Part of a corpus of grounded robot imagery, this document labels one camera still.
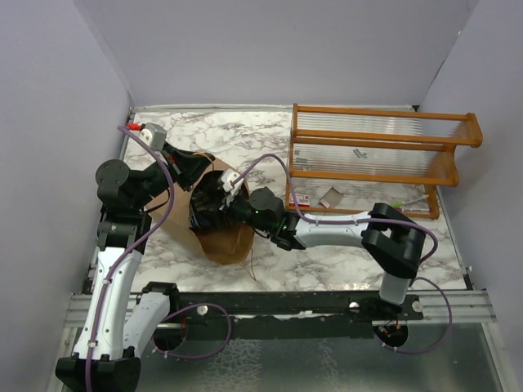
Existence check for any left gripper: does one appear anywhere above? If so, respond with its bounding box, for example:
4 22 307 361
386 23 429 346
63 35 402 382
132 140 216 210

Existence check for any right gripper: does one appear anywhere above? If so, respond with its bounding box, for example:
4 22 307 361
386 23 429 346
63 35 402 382
200 189 274 234

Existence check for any brown paper bag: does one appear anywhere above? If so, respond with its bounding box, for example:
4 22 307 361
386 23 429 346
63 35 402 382
160 158 254 265

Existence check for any blue snack bag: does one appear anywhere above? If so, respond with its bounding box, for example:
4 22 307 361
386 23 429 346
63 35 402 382
190 185 226 231

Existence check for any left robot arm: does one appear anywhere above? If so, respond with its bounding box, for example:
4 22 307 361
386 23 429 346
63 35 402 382
56 143 215 391

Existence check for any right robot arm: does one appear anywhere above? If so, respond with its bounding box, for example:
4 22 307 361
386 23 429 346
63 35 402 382
219 187 426 319

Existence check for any red white staples box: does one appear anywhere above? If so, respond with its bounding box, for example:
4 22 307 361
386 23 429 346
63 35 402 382
288 194 311 207

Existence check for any staple strip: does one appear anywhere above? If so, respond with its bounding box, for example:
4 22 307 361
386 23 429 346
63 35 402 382
293 149 313 171
353 149 367 158

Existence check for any open small cardboard box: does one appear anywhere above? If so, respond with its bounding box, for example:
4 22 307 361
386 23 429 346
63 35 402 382
319 186 344 209

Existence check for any wooden shelf rack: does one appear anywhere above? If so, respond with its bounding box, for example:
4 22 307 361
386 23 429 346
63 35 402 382
286 104 483 220

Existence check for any pink marker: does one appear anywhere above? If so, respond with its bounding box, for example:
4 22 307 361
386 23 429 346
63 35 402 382
396 207 431 214

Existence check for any green marker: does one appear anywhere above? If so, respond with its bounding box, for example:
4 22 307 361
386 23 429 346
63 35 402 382
391 194 429 207

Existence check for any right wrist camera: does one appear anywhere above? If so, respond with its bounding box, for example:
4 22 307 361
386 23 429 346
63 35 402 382
218 168 244 206

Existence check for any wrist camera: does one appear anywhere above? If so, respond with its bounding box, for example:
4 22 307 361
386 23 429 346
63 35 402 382
218 168 244 206
139 122 167 151

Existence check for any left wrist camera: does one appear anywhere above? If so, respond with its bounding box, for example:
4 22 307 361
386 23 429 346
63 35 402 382
139 122 167 151

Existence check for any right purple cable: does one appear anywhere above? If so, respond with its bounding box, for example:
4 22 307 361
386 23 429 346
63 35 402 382
232 154 454 355

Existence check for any purple cable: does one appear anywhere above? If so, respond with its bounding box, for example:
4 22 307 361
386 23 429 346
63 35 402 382
232 154 454 355
84 122 233 392

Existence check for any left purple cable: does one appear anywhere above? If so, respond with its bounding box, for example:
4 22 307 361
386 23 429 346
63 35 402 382
84 122 233 392

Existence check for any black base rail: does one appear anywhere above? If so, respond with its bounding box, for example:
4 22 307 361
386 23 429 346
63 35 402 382
138 279 426 342

